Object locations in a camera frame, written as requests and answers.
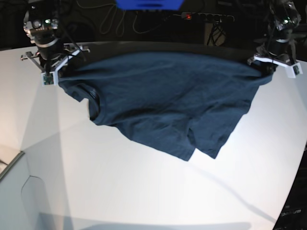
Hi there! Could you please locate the grey looped cable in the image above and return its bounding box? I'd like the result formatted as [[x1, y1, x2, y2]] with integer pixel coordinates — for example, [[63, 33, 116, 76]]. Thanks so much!
[[99, 7, 126, 36]]

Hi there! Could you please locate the dark blue t-shirt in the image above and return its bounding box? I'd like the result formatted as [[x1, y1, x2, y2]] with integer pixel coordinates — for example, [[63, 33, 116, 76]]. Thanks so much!
[[59, 52, 272, 161]]

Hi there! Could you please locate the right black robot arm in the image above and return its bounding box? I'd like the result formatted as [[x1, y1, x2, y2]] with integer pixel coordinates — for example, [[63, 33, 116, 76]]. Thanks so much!
[[21, 0, 90, 85]]

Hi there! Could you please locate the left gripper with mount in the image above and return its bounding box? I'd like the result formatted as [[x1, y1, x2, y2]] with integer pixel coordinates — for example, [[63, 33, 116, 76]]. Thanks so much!
[[247, 46, 300, 78]]

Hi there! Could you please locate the blue plastic bin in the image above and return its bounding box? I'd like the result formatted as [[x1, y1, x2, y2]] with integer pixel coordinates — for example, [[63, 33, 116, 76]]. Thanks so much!
[[115, 0, 184, 11]]

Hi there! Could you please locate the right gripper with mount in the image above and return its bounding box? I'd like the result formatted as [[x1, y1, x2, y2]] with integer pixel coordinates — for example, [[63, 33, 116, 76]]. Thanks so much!
[[21, 43, 90, 86]]

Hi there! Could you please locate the black power strip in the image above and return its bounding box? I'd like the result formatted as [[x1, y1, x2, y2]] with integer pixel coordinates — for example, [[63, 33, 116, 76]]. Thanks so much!
[[180, 12, 235, 23]]

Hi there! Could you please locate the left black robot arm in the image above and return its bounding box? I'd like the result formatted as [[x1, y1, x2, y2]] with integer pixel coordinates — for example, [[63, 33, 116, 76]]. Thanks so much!
[[248, 0, 303, 79]]

